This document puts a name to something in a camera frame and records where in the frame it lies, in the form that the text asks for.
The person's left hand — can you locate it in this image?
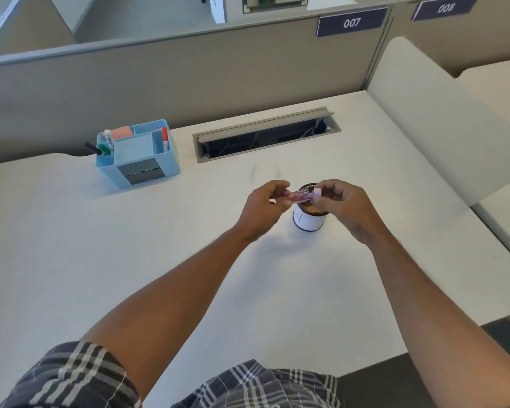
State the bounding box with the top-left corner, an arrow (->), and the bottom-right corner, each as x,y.
236,180 -> 296,243

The person's right hand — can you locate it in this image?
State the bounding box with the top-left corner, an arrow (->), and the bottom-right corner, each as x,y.
312,179 -> 388,247

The person's left forearm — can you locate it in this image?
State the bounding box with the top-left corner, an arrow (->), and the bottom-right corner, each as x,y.
80,224 -> 261,401

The person's right forearm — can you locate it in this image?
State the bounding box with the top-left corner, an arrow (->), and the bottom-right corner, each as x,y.
367,231 -> 510,408

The bunch of brown pencils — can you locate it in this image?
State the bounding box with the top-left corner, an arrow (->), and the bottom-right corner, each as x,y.
298,200 -> 329,216

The white pen cup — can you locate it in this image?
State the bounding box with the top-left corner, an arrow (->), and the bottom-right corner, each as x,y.
293,183 -> 330,233

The blue desk organizer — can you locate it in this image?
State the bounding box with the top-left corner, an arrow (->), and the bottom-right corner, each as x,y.
95,119 -> 182,190

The white side divider panel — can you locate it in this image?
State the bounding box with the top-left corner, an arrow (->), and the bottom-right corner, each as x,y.
366,36 -> 510,208

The grey organizer drawer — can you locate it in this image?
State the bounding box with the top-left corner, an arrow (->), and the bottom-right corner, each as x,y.
117,157 -> 167,186

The grey desk partition panel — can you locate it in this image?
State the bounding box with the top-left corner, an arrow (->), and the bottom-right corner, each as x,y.
0,5 -> 394,167
361,0 -> 510,92

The blue sticky notes pad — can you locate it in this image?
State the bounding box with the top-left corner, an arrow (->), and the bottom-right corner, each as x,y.
113,133 -> 155,165

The pink sticky notes pad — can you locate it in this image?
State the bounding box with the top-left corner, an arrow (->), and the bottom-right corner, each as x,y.
110,126 -> 135,143

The dark blue number sign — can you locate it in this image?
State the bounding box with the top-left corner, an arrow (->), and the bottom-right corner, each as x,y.
411,0 -> 481,23
316,7 -> 388,38

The grey framed tray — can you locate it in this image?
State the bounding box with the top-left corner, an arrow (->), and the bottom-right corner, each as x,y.
242,0 -> 310,14

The plaid shirt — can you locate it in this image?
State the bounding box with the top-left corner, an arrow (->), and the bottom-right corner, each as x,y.
0,341 -> 341,408

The grey cable tray lid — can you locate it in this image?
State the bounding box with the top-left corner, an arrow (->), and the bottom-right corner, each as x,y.
197,107 -> 335,144

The grey desk cable tray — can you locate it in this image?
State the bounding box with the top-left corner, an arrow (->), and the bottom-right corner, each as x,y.
192,107 -> 342,164

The white pedestal cabinet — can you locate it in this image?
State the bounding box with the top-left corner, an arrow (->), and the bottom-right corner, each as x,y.
209,0 -> 228,24

